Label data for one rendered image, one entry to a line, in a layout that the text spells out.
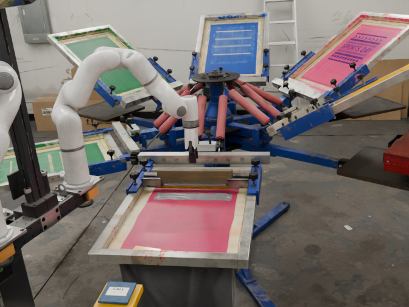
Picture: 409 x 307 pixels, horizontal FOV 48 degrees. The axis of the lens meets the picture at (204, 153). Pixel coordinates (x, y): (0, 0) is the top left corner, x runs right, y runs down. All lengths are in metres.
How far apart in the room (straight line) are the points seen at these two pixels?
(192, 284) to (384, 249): 2.00
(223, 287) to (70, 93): 0.94
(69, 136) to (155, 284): 0.66
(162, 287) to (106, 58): 0.90
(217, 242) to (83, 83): 0.79
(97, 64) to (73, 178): 0.46
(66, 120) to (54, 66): 5.12
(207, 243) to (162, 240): 0.18
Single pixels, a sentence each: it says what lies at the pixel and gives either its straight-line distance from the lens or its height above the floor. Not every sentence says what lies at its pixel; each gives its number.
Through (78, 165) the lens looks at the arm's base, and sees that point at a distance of 1.90.
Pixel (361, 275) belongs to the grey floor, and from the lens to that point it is 3.28.
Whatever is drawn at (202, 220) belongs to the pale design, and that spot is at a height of 0.96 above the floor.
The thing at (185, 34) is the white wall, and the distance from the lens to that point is 6.23.
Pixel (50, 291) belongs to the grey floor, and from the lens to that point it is 3.36.
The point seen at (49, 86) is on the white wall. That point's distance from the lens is 7.05.
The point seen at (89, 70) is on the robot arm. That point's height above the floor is 1.59.
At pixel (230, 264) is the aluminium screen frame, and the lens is 1.64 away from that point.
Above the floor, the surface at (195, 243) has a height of 0.96.
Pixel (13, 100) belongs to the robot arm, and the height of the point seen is 1.58.
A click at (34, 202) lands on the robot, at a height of 1.17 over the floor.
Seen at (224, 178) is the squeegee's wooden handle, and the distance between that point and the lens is 2.13.
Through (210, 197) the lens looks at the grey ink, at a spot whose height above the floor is 0.96.
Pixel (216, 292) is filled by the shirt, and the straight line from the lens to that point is 1.85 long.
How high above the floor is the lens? 1.92
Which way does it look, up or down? 22 degrees down
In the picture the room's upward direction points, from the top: 4 degrees counter-clockwise
